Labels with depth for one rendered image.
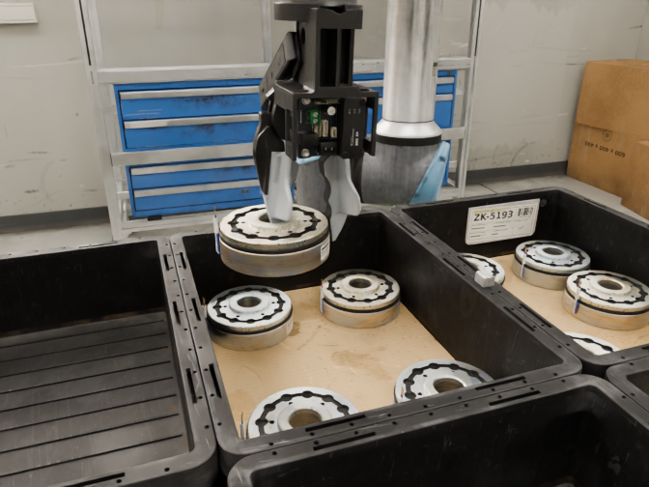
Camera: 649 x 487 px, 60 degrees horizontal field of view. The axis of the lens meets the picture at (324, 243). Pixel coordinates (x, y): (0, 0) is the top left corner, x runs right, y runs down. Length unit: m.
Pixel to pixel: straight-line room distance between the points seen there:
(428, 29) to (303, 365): 0.54
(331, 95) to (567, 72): 3.89
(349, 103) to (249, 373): 0.32
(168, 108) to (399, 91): 1.63
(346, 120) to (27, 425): 0.42
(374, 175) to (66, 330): 0.52
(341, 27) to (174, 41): 2.86
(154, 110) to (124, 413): 1.93
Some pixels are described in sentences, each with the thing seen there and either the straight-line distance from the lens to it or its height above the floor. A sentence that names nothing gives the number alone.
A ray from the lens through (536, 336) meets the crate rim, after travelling 0.54.
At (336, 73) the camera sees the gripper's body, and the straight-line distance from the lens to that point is 0.44.
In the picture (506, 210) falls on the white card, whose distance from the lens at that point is 0.90.
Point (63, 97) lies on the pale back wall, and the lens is 3.33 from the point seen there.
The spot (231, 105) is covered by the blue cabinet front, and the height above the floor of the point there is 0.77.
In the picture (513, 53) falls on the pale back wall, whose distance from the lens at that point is 4.02.
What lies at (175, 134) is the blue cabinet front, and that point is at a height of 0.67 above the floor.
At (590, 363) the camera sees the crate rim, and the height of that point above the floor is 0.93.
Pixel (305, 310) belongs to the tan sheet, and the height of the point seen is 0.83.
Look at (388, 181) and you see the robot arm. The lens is 0.94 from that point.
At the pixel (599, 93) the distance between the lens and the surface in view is 4.20.
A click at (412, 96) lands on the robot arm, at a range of 0.93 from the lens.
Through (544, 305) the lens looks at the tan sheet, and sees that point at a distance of 0.80.
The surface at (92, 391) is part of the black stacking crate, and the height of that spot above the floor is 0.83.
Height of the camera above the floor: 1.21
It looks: 24 degrees down
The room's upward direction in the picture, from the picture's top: straight up
